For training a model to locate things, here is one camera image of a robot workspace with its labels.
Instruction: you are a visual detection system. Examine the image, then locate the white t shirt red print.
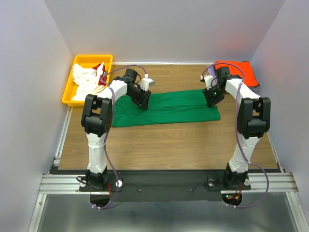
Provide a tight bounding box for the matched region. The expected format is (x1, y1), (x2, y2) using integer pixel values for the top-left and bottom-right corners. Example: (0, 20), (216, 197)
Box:
(71, 62), (106, 101)

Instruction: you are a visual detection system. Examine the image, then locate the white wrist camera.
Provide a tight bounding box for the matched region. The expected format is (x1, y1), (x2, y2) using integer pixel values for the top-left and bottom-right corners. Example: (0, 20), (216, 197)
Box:
(138, 74), (155, 92)
(200, 75), (214, 89)

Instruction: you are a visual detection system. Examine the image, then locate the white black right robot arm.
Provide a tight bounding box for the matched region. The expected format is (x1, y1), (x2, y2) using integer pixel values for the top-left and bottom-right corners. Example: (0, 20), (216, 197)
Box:
(200, 63), (271, 189)

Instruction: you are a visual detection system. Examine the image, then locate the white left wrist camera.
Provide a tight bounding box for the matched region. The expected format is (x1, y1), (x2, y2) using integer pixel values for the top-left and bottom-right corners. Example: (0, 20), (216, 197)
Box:
(138, 74), (155, 92)

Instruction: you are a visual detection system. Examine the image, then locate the folded orange t shirt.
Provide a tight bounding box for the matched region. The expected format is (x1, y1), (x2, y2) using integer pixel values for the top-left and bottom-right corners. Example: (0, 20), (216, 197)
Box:
(215, 60), (260, 88)

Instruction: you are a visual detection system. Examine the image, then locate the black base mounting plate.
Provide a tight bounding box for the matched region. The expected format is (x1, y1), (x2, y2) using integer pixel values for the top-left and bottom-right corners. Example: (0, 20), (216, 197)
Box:
(47, 170), (283, 203)

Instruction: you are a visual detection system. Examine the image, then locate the aluminium frame rail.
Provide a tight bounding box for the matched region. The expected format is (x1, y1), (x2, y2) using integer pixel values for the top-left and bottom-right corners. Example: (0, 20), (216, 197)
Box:
(39, 173), (298, 194)

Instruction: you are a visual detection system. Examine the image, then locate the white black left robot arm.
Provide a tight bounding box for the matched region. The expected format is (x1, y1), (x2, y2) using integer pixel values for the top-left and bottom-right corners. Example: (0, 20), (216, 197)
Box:
(79, 69), (155, 190)

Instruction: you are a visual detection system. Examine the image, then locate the green t shirt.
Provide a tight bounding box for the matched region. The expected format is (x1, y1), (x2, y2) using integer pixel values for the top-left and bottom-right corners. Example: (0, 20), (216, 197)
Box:
(112, 89), (221, 128)

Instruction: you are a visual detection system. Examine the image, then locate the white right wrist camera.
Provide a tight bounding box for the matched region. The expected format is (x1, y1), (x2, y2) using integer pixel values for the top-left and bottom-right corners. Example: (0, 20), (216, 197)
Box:
(200, 75), (214, 89)

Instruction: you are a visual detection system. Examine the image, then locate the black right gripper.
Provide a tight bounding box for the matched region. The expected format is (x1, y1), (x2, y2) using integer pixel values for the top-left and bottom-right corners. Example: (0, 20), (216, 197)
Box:
(202, 84), (227, 108)

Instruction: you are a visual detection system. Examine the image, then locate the yellow plastic bin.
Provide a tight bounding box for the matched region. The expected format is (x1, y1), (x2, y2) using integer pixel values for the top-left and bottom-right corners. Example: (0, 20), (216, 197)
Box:
(62, 55), (113, 106)

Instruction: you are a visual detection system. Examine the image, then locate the folded purple t shirt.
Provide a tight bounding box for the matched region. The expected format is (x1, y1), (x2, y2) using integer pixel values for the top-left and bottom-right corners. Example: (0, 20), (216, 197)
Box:
(207, 63), (217, 78)

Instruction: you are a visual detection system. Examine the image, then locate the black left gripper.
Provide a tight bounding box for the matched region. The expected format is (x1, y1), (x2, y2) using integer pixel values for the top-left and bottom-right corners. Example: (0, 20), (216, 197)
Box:
(127, 85), (152, 110)

